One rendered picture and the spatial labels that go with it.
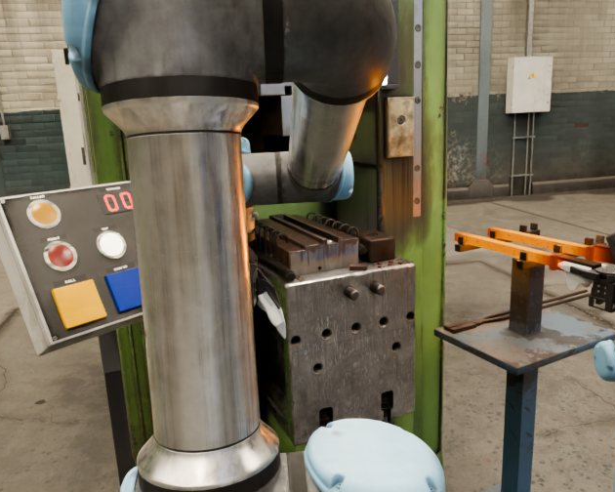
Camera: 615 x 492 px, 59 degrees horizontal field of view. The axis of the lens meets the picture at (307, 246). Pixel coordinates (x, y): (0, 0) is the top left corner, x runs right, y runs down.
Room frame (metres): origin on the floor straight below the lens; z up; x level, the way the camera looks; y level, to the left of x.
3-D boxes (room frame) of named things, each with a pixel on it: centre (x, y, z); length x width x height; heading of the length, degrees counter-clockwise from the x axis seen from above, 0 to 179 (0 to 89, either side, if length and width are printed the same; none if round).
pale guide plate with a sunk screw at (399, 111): (1.63, -0.28, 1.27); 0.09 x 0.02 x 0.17; 113
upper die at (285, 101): (1.58, 0.04, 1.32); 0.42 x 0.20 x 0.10; 23
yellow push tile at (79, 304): (0.93, 0.41, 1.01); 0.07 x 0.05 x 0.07; 138
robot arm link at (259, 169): (0.79, 0.10, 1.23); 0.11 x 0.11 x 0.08; 5
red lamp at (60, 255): (0.96, 0.45, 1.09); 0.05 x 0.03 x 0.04; 113
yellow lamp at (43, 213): (0.99, 0.48, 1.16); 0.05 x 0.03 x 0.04; 113
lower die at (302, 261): (1.58, 0.04, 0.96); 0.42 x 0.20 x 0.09; 23
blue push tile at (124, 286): (1.00, 0.35, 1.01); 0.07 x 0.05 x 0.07; 138
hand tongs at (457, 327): (1.56, -0.66, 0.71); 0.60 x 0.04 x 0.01; 116
